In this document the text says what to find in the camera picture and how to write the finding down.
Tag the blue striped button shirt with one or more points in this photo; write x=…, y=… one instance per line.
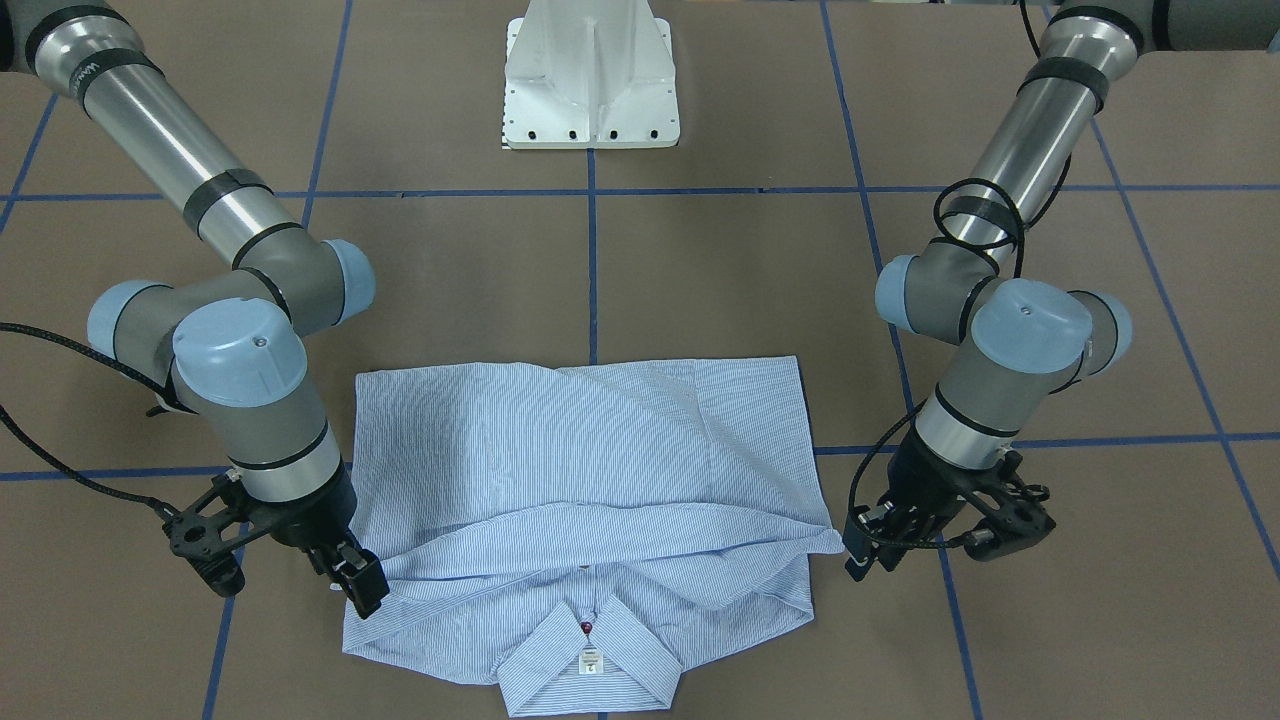
x=581, y=537

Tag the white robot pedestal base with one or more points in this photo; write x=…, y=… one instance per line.
x=586, y=75

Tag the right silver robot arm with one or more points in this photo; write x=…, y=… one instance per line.
x=229, y=350

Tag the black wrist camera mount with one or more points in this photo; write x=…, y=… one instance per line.
x=1013, y=514
x=210, y=532

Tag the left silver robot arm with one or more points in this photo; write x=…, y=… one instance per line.
x=1018, y=340

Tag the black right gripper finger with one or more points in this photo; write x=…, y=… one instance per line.
x=363, y=580
x=341, y=562

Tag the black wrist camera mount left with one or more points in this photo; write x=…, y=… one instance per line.
x=1013, y=514

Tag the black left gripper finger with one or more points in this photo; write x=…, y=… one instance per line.
x=861, y=524
x=900, y=531

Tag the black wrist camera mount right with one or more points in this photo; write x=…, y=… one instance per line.
x=210, y=532

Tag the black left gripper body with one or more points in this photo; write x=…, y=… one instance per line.
x=918, y=484

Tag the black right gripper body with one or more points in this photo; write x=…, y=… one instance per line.
x=312, y=518

